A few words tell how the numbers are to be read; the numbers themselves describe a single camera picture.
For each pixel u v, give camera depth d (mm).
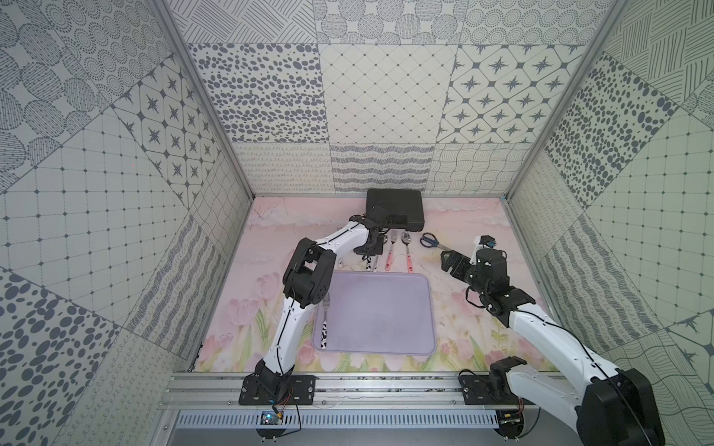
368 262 1001
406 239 1070
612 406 389
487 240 747
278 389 643
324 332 835
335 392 756
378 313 885
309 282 591
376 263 994
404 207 1131
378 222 833
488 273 637
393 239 1074
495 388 673
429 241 1065
